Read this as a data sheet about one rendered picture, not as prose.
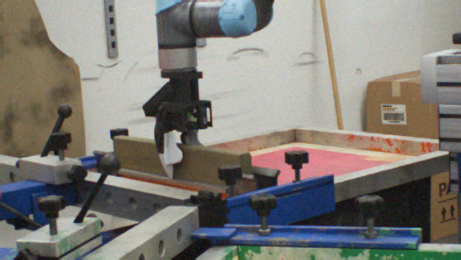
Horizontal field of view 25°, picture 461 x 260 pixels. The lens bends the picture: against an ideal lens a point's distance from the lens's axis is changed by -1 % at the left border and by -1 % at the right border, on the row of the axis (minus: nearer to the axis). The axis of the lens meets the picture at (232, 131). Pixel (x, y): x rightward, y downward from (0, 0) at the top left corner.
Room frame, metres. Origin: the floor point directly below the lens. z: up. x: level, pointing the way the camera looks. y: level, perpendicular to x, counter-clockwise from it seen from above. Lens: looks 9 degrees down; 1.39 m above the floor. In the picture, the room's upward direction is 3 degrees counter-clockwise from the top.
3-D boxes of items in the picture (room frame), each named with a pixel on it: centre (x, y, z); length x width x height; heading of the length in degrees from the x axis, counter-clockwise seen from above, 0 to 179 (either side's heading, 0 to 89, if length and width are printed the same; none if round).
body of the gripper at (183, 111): (2.01, 0.09, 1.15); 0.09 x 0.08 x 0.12; 41
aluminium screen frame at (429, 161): (2.18, -0.05, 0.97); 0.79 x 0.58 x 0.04; 131
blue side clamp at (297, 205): (1.81, -0.05, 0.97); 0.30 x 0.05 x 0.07; 131
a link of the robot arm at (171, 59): (2.02, 0.09, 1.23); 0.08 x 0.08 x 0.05
